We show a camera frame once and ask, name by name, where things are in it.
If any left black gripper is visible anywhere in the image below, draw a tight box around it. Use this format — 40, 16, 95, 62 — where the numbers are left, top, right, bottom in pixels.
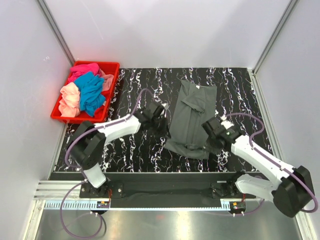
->
150, 115, 171, 140

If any grey t shirt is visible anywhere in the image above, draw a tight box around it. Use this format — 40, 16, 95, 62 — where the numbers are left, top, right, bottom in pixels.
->
164, 80, 217, 160

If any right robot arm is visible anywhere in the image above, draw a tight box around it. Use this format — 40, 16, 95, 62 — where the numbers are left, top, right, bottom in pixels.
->
202, 117, 319, 218

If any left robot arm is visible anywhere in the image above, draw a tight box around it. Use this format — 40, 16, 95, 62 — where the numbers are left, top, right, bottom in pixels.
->
64, 101, 171, 198

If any light pink t shirt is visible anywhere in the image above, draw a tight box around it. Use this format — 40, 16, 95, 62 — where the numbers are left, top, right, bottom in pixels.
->
99, 69, 114, 92

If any right orange connector box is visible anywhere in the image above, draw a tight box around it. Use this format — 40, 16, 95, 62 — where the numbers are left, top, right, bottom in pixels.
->
231, 201, 247, 211

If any orange connector box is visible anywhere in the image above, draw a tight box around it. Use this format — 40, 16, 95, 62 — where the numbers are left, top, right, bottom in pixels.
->
97, 199, 110, 209
231, 201, 247, 211

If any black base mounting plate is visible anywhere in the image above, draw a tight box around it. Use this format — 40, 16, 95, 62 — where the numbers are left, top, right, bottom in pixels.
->
78, 172, 257, 210

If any blue t shirt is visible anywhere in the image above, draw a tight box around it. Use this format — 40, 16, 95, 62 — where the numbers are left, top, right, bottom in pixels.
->
74, 71, 106, 117

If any peach orange t shirt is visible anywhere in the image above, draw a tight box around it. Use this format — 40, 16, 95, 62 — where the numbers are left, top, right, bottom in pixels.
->
58, 82, 81, 118

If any left orange connector box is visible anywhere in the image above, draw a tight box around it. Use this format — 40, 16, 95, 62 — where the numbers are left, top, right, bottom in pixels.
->
97, 199, 110, 209

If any magenta pink t shirt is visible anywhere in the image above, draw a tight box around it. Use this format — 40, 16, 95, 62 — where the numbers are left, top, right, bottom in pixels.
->
67, 63, 100, 83

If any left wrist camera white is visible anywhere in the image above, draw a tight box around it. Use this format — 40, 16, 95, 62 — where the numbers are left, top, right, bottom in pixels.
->
161, 103, 169, 117

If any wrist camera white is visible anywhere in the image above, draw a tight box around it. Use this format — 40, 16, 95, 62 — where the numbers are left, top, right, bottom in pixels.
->
220, 119, 234, 130
161, 103, 169, 117

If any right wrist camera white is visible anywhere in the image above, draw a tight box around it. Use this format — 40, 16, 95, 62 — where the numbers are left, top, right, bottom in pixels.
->
220, 119, 234, 130

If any slotted white cable duct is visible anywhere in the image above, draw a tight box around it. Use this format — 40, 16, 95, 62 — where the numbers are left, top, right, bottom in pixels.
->
43, 200, 231, 212

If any left corner aluminium post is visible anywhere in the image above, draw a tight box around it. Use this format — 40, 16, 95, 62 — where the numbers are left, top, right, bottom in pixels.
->
36, 0, 76, 66

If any corner aluminium post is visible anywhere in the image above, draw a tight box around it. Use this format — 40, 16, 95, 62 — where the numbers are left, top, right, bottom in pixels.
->
36, 0, 76, 66
252, 0, 300, 75

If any right corner aluminium post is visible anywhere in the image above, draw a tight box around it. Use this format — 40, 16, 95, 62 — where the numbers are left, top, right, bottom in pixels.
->
252, 0, 300, 75

